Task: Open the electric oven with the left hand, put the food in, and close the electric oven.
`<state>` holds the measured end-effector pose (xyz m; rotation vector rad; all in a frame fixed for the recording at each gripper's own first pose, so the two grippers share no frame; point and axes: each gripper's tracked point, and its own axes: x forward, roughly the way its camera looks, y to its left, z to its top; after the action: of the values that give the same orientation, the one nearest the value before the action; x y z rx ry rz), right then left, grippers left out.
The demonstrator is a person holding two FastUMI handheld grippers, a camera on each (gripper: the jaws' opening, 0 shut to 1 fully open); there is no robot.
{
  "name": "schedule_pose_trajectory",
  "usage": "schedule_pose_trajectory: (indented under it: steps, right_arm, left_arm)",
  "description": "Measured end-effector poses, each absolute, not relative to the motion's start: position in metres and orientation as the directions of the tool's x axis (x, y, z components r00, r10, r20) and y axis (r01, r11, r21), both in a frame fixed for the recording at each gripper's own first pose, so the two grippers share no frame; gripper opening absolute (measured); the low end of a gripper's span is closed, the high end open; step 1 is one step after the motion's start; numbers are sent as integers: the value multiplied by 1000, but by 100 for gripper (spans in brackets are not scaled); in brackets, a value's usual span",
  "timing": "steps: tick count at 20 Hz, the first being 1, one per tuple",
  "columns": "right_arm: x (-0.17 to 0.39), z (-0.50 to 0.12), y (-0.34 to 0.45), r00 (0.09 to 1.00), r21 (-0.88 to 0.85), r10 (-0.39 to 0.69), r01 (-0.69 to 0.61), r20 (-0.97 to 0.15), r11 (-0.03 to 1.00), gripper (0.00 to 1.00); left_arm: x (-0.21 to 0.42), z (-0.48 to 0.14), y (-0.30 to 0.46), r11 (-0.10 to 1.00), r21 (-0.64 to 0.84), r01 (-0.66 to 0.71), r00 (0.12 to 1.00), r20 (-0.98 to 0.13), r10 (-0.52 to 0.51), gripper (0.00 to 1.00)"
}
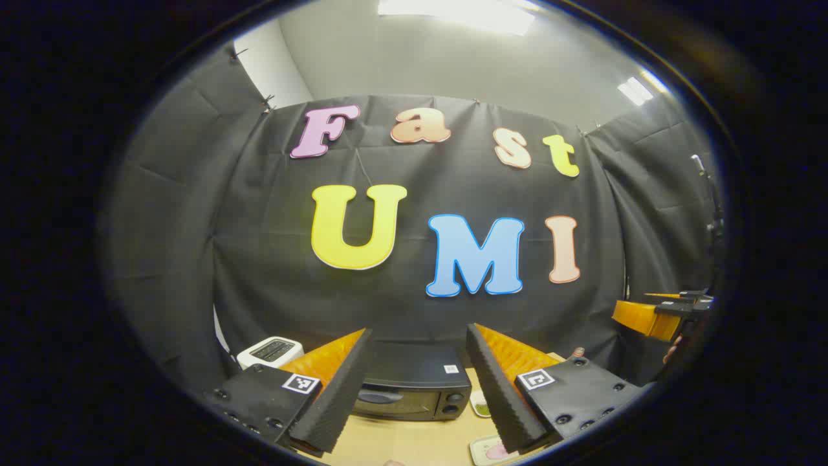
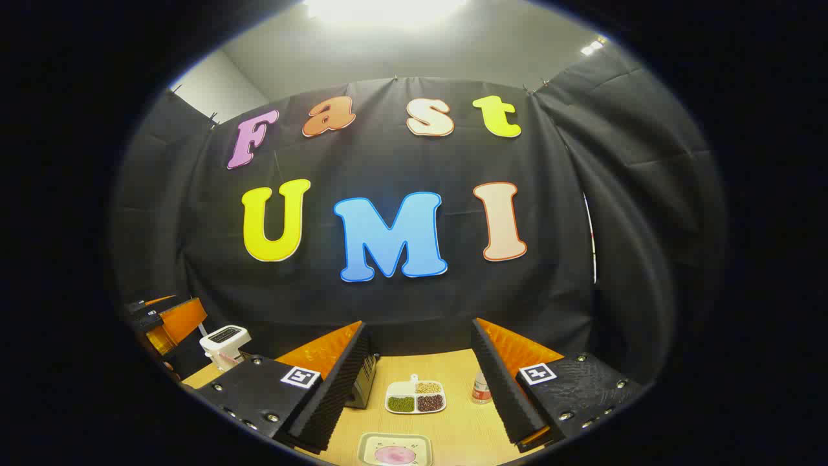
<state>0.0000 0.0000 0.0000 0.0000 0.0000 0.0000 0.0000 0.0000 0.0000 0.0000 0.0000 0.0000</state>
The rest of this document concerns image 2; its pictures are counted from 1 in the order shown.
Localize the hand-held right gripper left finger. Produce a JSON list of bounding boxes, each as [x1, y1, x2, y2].
[[193, 320, 378, 455]]

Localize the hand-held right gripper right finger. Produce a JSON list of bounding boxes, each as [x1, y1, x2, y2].
[[470, 317, 644, 454]]

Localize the black electric oven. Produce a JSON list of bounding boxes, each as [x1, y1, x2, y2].
[[346, 353, 378, 410]]

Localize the cream baking tray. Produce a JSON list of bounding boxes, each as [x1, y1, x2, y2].
[[358, 432, 433, 466]]

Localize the white toaster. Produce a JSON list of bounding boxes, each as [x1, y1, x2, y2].
[[199, 325, 252, 373]]

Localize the white divided plate of beans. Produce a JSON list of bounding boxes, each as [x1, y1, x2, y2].
[[385, 374, 447, 415]]

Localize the black backdrop cloth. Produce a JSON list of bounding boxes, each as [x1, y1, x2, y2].
[[110, 49, 728, 402]]

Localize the large ceiling light panel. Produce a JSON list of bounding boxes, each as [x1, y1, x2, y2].
[[304, 0, 466, 27]]

